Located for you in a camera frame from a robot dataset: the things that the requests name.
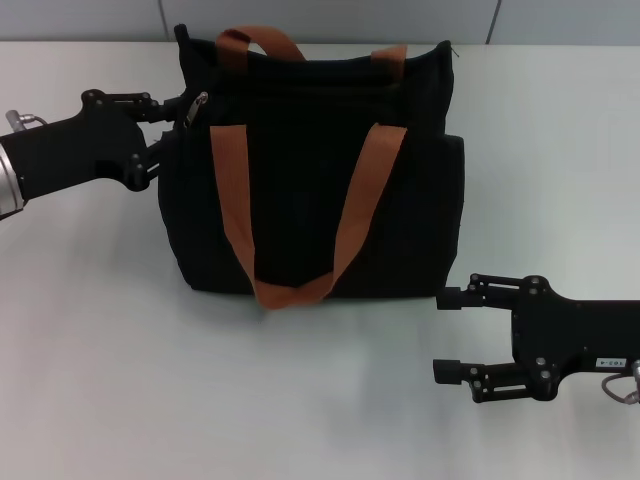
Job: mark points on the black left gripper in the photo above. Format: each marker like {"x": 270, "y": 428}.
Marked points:
{"x": 75, "y": 150}

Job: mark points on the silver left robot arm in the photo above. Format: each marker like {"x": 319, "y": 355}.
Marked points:
{"x": 7, "y": 185}

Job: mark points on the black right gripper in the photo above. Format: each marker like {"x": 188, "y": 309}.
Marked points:
{"x": 575, "y": 335}

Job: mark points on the silver zipper pull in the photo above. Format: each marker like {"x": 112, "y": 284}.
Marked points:
{"x": 196, "y": 111}

